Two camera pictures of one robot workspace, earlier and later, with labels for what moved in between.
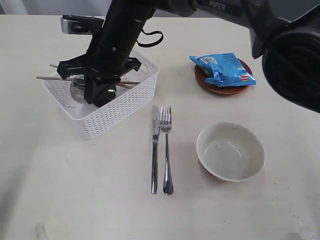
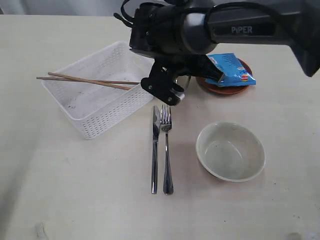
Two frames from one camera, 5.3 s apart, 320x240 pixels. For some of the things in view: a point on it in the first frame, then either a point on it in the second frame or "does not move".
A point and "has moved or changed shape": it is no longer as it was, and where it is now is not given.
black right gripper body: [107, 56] to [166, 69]
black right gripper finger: [105, 91] to [205, 67]
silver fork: [166, 124] does not move
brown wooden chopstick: [66, 79] does not move
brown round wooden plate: [200, 77] does not move
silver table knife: [156, 133] does not move
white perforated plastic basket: [127, 99] does not move
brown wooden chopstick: [118, 83] has moved or changed shape
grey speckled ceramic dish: [231, 151] does not move
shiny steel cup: [77, 89] to [188, 83]
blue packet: [226, 69] does not move
